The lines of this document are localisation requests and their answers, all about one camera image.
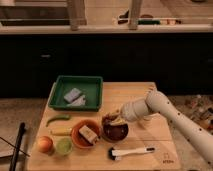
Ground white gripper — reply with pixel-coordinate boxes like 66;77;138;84
108;98;155;127

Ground dark purple grapes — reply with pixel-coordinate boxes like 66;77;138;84
102;114;113;125

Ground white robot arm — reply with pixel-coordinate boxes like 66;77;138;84
110;90;213;167

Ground purple bowl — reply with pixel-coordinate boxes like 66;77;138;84
102;124;129;142

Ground tan block in bowl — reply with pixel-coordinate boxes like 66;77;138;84
79;125;98;144

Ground orange bowl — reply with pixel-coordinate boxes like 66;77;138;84
71;119;101;149

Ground white cloth piece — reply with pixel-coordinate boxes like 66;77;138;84
70;95;86;106

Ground green plastic tray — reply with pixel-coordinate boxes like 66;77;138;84
49;75;103;112

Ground grey blue sponge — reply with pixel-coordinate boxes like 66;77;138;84
64;88;82;103

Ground wooden cutting board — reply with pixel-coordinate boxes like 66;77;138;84
26;82;180;171

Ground green chili pepper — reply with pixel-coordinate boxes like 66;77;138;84
46;114;71;127

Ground yellow corn cob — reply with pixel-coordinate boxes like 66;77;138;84
50;128;72;136

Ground green cup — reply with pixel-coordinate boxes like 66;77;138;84
55;138;72;155

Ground red yellow apple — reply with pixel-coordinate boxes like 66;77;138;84
37;136;53;153

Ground black rod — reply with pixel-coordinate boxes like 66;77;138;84
9;122;25;171

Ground white handled black brush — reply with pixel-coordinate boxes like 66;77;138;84
108;147;155;160

